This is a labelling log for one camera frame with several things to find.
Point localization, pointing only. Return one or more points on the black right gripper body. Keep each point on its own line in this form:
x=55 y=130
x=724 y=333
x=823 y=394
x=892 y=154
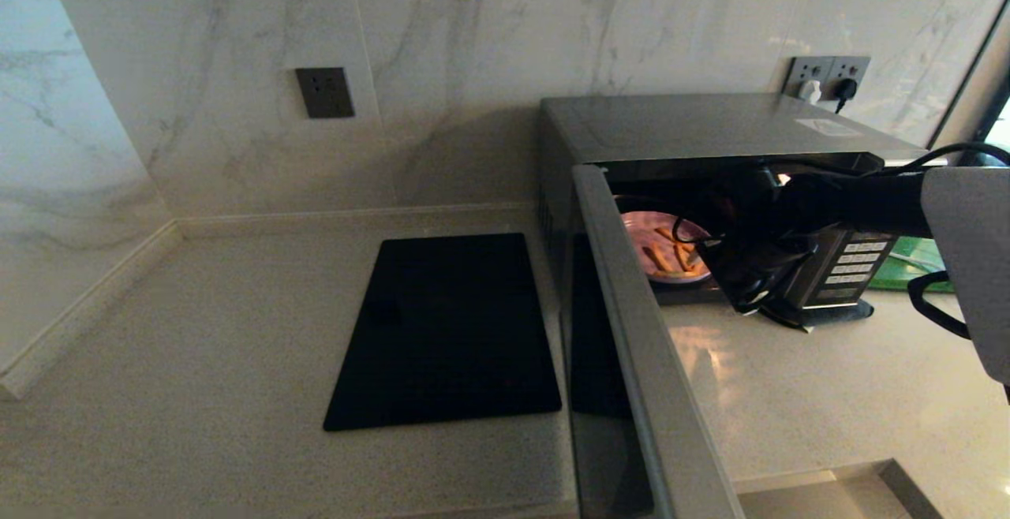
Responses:
x=757 y=266

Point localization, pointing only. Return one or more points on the purple plate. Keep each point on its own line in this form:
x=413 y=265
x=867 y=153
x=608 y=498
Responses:
x=643 y=231

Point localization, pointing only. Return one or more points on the dark glass microwave door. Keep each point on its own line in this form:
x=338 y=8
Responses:
x=647 y=393

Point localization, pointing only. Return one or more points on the silver microwave oven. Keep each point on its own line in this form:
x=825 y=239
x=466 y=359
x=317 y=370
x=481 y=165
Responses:
x=678 y=125

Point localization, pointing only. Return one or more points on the black rubber pad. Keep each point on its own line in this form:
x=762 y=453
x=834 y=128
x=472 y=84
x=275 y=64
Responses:
x=836 y=315

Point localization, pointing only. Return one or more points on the white sticker label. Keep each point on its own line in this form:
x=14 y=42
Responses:
x=828 y=127

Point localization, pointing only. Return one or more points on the green cutting board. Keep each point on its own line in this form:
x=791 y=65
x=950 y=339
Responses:
x=915 y=266

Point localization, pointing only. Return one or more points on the white power plug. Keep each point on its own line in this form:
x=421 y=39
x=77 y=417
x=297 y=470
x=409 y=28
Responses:
x=809 y=92

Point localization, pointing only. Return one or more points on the black power plug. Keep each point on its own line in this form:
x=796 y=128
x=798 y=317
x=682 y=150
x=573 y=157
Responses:
x=844 y=91

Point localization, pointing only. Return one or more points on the black glass induction cooktop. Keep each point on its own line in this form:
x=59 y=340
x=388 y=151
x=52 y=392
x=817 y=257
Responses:
x=442 y=337

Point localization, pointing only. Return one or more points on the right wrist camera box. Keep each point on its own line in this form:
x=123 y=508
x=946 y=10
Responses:
x=746 y=196

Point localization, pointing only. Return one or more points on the grey double wall socket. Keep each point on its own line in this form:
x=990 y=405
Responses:
x=824 y=69

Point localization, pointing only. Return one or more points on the black metal frame post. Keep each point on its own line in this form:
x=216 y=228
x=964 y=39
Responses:
x=970 y=69

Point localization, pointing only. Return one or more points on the dark single wall socket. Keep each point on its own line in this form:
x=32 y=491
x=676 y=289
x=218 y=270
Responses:
x=324 y=93

